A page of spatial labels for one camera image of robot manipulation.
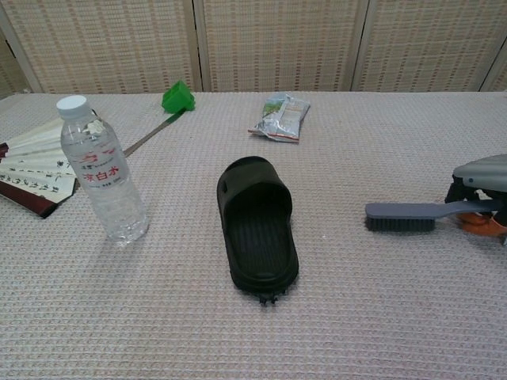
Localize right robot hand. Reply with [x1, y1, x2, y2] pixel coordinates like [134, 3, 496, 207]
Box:
[443, 154, 507, 246]

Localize grey scrubbing brush black bristles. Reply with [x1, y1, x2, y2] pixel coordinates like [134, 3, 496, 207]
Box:
[364, 199, 501, 233]

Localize black rubber slipper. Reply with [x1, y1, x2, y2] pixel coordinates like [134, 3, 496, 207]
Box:
[215, 156, 299, 312]

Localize woven folding screen panel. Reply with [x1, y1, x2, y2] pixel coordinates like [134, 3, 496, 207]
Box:
[352, 0, 507, 93]
[0, 0, 201, 95]
[193, 0, 372, 93]
[0, 27, 43, 100]

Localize pale waffle-weave tablecloth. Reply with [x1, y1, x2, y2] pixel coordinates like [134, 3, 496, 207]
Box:
[0, 91, 507, 380]

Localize silver foil snack packet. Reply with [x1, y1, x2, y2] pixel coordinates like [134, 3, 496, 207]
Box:
[248, 93, 311, 143]

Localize long flat stick green end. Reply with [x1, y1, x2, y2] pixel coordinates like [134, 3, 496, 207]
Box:
[123, 109, 186, 158]

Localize clear plastic water bottle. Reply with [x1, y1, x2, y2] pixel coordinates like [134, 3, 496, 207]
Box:
[55, 95, 151, 247]

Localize paper folding fan with calligraphy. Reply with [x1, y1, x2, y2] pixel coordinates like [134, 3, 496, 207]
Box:
[0, 116, 86, 219]

